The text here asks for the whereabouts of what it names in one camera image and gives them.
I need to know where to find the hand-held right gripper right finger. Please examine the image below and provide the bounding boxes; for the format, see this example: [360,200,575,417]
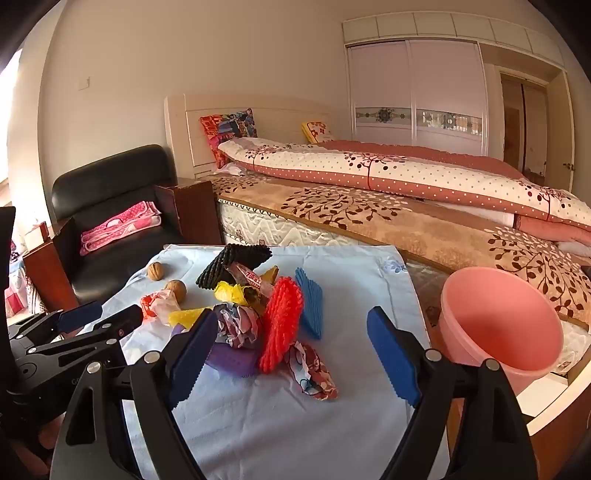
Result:
[367,305,539,480]

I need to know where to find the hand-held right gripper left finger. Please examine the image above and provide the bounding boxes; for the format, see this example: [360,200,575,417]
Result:
[51,310,220,480]

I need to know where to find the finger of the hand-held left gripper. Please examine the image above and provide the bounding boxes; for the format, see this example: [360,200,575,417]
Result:
[16,305,145,370]
[7,301,104,344]

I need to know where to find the red and white plastic wrapper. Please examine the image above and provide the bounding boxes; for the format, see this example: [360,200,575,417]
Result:
[140,290,183,326]

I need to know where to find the yellow foam fruit net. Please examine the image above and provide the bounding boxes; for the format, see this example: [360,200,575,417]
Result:
[168,308,209,329]

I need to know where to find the purple foam fruit net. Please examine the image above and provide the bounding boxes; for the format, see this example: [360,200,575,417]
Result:
[205,344,262,376]

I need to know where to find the purple white paper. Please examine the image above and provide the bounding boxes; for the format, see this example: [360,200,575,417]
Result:
[216,304,262,349]

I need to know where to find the yellow plastic bag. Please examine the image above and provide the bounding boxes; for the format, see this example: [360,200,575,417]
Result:
[213,281,252,305]

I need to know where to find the red blue printed paper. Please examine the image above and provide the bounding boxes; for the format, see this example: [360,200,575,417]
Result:
[286,342,339,401]

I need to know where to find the brown snack wrapper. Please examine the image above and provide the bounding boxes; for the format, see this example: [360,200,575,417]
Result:
[228,262,278,315]

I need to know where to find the blue foam fruit net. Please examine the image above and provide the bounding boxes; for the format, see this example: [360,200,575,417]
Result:
[294,267,325,341]

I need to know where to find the red foam fruit net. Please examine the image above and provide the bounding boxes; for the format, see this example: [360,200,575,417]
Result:
[259,277,304,374]

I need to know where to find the black foam fruit net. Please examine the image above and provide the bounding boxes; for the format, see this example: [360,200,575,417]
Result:
[196,244,273,291]

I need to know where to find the pink plastic bucket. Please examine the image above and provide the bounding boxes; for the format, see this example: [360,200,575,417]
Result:
[438,266,565,398]

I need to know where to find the dark wooden cabinet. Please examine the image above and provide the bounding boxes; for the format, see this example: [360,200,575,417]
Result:
[23,217,81,312]

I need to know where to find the light blue floral cloth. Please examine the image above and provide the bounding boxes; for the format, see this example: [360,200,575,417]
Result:
[81,243,455,480]

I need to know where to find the pink folded towel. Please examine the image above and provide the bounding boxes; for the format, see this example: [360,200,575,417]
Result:
[79,200,162,257]

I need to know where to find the bed with patterned quilt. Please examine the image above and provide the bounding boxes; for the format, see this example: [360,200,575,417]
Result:
[203,173,591,328]

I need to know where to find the black leather armchair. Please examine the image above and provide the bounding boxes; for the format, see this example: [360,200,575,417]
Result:
[52,144,222,305]

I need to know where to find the white quilted mattress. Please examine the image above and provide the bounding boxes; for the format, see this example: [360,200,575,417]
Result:
[217,200,370,250]

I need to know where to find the dotted tree print quilt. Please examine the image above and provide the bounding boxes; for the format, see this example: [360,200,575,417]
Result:
[218,137,587,232]

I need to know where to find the salmon folded quilt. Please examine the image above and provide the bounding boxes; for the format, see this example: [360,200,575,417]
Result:
[512,213,591,247]

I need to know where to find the colourful printed pillow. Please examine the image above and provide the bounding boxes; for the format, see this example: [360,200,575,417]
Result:
[199,108,258,169]

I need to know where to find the yellow floral pillow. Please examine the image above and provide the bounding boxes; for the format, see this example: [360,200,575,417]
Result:
[301,121,335,143]

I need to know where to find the cream wooden headboard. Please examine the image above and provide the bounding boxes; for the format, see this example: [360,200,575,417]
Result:
[164,95,338,181]

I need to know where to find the brown wooden door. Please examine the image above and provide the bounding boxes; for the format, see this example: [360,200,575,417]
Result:
[500,74,551,174]

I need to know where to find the white door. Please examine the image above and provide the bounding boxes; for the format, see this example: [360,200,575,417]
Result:
[549,69,578,192]

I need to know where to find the white sliding door wardrobe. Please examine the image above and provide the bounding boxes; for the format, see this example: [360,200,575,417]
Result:
[344,39,490,158]

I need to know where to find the white overhead cabinets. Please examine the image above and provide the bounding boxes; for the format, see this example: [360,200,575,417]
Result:
[342,11,583,70]

